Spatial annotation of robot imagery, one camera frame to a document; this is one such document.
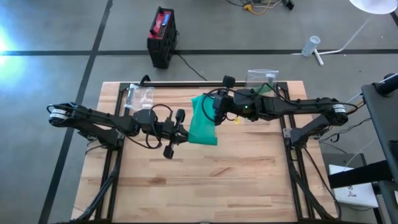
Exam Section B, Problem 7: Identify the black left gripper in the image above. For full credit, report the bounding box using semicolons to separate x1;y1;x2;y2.
157;108;191;160

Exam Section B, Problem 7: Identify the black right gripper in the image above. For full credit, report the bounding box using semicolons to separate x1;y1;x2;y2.
213;75;236;125

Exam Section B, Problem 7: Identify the green elastic bandage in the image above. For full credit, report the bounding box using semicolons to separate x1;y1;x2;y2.
188;94;218;146
256;83;272;95

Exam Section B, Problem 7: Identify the clear plastic zip bag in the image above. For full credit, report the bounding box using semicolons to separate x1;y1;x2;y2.
244;68;280;94

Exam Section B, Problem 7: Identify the red black battery crate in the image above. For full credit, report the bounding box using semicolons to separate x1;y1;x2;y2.
146;6;179;70

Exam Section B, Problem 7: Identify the clear plastic bottle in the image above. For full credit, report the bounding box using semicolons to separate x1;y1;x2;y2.
300;35;322;58

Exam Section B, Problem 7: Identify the grey box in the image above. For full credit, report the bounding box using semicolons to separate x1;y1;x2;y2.
322;152;368;169

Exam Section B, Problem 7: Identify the white box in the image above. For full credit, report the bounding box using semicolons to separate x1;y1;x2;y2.
328;164;379;208

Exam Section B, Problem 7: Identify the white floor lamp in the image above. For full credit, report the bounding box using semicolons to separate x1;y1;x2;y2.
292;0;398;67

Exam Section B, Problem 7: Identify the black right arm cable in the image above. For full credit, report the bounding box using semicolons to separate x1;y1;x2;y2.
201;86;237;124

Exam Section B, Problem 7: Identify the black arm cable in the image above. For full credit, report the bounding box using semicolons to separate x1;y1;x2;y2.
124;103;174;149
201;86;237;124

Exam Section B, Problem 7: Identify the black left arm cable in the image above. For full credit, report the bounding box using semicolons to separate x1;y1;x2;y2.
124;103;174;149

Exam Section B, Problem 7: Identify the black table frame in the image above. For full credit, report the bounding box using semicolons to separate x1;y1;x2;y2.
70;80;341;224

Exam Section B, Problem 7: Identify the black floor cable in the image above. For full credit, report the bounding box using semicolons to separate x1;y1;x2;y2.
174;51;208;82

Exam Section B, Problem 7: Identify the yellow cable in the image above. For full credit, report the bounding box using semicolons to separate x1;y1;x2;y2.
243;2;274;16

